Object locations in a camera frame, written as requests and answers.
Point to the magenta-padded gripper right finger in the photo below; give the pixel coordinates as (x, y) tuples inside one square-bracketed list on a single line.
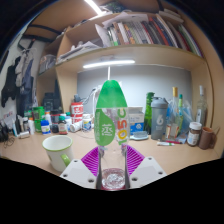
[(147, 170)]

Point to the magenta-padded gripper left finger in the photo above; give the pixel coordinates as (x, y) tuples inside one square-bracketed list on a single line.
[(78, 172)]

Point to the clear bottle with green label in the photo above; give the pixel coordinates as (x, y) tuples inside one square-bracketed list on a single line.
[(110, 110)]

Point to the white marker pen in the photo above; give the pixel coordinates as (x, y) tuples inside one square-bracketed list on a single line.
[(165, 143)]

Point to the dark brown medicine bottle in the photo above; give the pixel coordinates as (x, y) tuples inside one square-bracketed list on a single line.
[(63, 126)]

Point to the small white jar blue label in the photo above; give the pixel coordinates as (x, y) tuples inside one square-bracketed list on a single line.
[(87, 124)]

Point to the blue and white carton box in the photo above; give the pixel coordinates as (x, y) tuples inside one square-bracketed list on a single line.
[(136, 121)]

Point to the grey shaker bottle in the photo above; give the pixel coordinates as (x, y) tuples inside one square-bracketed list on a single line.
[(159, 121)]

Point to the small blue and white bottle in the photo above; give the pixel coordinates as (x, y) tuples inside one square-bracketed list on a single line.
[(45, 128)]

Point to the dark green glass bottle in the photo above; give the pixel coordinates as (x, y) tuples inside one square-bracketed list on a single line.
[(148, 113)]

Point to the brown jar with white lid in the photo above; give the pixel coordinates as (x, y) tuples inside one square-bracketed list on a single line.
[(194, 135)]

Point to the red and white canister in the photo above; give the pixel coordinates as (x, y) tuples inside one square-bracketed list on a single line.
[(77, 113)]

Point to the yellow-capped glass bottle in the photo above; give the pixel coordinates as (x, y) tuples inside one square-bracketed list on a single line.
[(174, 110)]

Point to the green plastic container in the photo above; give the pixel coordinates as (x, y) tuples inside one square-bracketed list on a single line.
[(38, 118)]

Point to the green-capped bottle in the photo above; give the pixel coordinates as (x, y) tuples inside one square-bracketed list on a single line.
[(180, 105)]

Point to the tall clear glass bottle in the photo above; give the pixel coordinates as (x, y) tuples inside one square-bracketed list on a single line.
[(201, 110)]

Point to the dark hanging clothes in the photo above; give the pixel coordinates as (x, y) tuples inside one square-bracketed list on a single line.
[(16, 83)]

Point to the white under-shelf light strip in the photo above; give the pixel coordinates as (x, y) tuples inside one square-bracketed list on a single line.
[(108, 64)]

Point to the wooden shelf unit with books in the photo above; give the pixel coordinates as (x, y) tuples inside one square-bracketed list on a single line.
[(133, 55)]

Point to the white ceiling light tube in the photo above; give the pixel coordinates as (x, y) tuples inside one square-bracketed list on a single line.
[(94, 6)]

